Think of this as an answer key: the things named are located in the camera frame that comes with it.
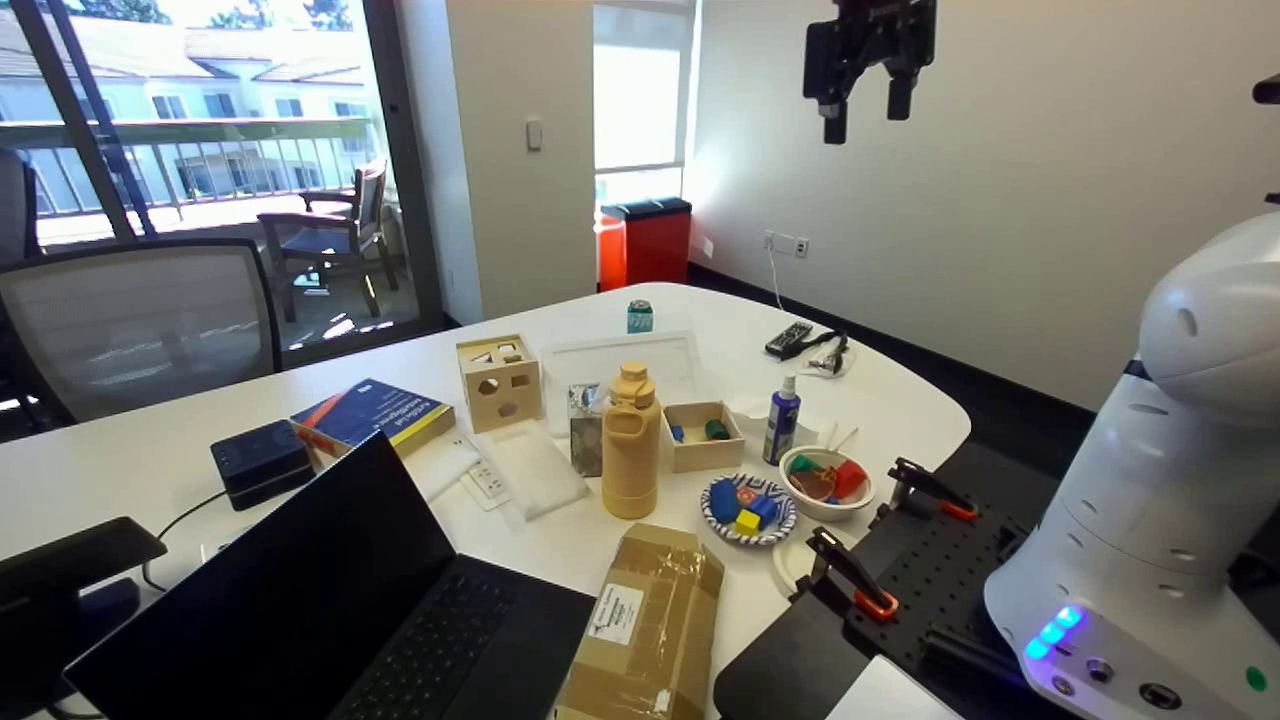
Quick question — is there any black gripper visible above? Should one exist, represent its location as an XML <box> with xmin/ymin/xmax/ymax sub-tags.
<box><xmin>801</xmin><ymin>0</ymin><xmax>940</xmax><ymax>148</ymax></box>

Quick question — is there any black remote control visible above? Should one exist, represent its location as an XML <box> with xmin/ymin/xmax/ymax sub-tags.
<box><xmin>764</xmin><ymin>322</ymin><xmax>817</xmax><ymax>362</ymax></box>

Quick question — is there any red bin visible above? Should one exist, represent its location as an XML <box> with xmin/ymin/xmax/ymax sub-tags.
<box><xmin>622</xmin><ymin>198</ymin><xmax>698</xmax><ymax>289</ymax></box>

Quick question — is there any blue spray bottle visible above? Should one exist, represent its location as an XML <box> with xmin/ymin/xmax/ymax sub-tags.
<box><xmin>759</xmin><ymin>374</ymin><xmax>805</xmax><ymax>469</ymax></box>

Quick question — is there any white bowl with toys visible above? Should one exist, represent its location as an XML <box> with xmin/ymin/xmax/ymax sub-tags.
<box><xmin>775</xmin><ymin>446</ymin><xmax>882</xmax><ymax>519</ymax></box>

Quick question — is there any small wooden tray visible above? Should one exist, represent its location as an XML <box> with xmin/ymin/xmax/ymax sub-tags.
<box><xmin>662</xmin><ymin>396</ymin><xmax>750</xmax><ymax>471</ymax></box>

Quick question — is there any black orange clamp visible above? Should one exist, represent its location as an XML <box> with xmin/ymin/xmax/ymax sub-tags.
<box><xmin>805</xmin><ymin>523</ymin><xmax>904</xmax><ymax>628</ymax></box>
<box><xmin>888</xmin><ymin>456</ymin><xmax>982</xmax><ymax>528</ymax></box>

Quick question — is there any tan water bottle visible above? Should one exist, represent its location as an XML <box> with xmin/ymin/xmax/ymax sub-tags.
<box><xmin>600</xmin><ymin>362</ymin><xmax>664</xmax><ymax>523</ymax></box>

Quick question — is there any patterned plate with blocks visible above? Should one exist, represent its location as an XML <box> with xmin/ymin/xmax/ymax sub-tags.
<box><xmin>702</xmin><ymin>471</ymin><xmax>801</xmax><ymax>552</ymax></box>

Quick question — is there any clear jar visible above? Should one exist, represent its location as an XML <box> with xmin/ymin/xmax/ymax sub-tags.
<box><xmin>564</xmin><ymin>380</ymin><xmax>609</xmax><ymax>480</ymax></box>

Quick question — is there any wooden shape sorter box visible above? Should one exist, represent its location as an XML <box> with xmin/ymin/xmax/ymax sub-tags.
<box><xmin>452</xmin><ymin>331</ymin><xmax>548</xmax><ymax>436</ymax></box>

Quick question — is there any black mounting plate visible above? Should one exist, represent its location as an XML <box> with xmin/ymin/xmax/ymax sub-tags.
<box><xmin>711</xmin><ymin>436</ymin><xmax>1073</xmax><ymax>720</ymax></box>

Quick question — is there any clear plastic bag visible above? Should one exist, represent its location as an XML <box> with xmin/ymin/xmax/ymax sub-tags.
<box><xmin>457</xmin><ymin>419</ymin><xmax>593</xmax><ymax>523</ymax></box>

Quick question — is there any dark outdoor chair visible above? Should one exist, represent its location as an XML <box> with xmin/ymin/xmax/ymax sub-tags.
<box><xmin>252</xmin><ymin>163</ymin><xmax>404</xmax><ymax>326</ymax></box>

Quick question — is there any blue book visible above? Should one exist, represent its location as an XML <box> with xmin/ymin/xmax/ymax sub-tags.
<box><xmin>292</xmin><ymin>375</ymin><xmax>460</xmax><ymax>460</ymax></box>

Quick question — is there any white paper sheet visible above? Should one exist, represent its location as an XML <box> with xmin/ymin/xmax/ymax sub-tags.
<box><xmin>826</xmin><ymin>655</ymin><xmax>966</xmax><ymax>720</ymax></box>

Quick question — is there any balcony railing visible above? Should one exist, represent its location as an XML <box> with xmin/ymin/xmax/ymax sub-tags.
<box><xmin>0</xmin><ymin>118</ymin><xmax>385</xmax><ymax>225</ymax></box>

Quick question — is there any small black box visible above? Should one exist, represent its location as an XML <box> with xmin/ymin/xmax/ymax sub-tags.
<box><xmin>210</xmin><ymin>417</ymin><xmax>321</xmax><ymax>511</ymax></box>

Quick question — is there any black laptop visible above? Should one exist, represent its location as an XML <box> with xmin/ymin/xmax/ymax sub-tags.
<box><xmin>60</xmin><ymin>432</ymin><xmax>600</xmax><ymax>720</ymax></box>

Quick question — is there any black device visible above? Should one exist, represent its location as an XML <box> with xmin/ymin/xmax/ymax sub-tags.
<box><xmin>0</xmin><ymin>515</ymin><xmax>174</xmax><ymax>720</ymax></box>

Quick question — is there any white wall outlet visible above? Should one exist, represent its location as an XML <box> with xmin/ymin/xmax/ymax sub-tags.
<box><xmin>759</xmin><ymin>230</ymin><xmax>811</xmax><ymax>266</ymax></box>

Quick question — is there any black strap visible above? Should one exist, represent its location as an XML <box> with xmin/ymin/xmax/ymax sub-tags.
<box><xmin>795</xmin><ymin>327</ymin><xmax>851</xmax><ymax>375</ymax></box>

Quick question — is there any black cable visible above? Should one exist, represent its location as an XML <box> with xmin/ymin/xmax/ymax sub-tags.
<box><xmin>137</xmin><ymin>488</ymin><xmax>232</xmax><ymax>598</ymax></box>

